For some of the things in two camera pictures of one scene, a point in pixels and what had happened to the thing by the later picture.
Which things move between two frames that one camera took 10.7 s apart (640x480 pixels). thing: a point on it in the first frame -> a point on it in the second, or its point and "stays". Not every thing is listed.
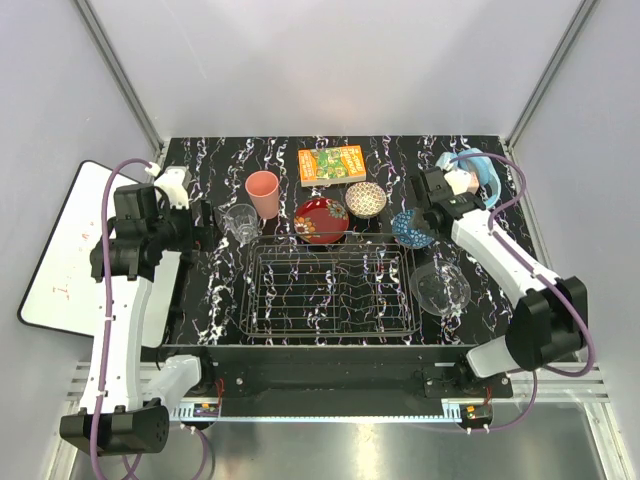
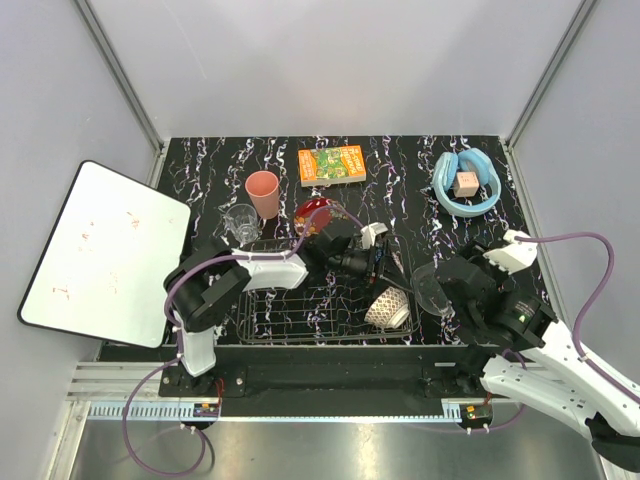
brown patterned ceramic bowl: x=365 y=199 -> x=389 y=309
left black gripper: x=201 y=238 -> x=388 y=274
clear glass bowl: x=440 y=288 stays
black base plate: x=340 y=372 stays
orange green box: x=331 y=165 stays
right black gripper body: x=426 y=208 -> x=475 y=252
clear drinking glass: x=242 y=221 stays
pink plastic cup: x=263 y=190 stays
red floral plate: x=321 y=215 stays
